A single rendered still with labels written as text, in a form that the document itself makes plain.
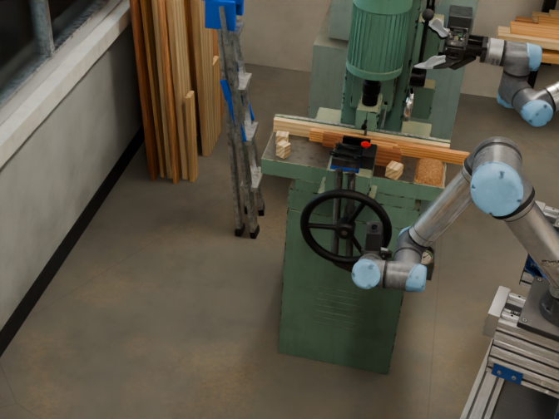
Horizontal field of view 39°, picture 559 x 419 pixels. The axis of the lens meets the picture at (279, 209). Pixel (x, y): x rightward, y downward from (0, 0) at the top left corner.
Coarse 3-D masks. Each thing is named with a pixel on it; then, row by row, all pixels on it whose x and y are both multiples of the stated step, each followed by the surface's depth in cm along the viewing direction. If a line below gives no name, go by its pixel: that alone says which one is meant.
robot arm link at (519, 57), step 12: (504, 48) 227; (516, 48) 227; (528, 48) 226; (540, 48) 227; (504, 60) 228; (516, 60) 227; (528, 60) 226; (540, 60) 226; (516, 72) 229; (528, 72) 231
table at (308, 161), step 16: (272, 144) 269; (304, 144) 270; (320, 144) 271; (272, 160) 262; (288, 160) 262; (304, 160) 262; (320, 160) 263; (400, 160) 265; (416, 160) 265; (288, 176) 264; (304, 176) 262; (320, 176) 261; (384, 176) 257; (400, 176) 257; (320, 192) 253; (384, 192) 259; (400, 192) 258; (416, 192) 256; (432, 192) 255; (368, 208) 252
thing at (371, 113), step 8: (360, 96) 264; (360, 104) 260; (360, 112) 257; (368, 112) 256; (376, 112) 256; (360, 120) 259; (368, 120) 258; (376, 120) 257; (360, 128) 260; (368, 128) 260
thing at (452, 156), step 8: (312, 128) 271; (312, 136) 271; (320, 136) 270; (400, 144) 266; (408, 144) 266; (408, 152) 266; (416, 152) 266; (424, 152) 265; (432, 152) 264; (440, 152) 264; (448, 152) 263; (456, 152) 263; (464, 152) 263; (448, 160) 265; (456, 160) 264
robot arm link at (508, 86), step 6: (504, 72) 232; (504, 78) 233; (510, 78) 231; (516, 78) 230; (522, 78) 231; (504, 84) 233; (510, 84) 232; (516, 84) 230; (522, 84) 229; (528, 84) 231; (498, 90) 237; (504, 90) 233; (510, 90) 231; (516, 90) 229; (498, 96) 237; (504, 96) 235; (510, 96) 230; (498, 102) 238; (504, 102) 236; (510, 102) 231
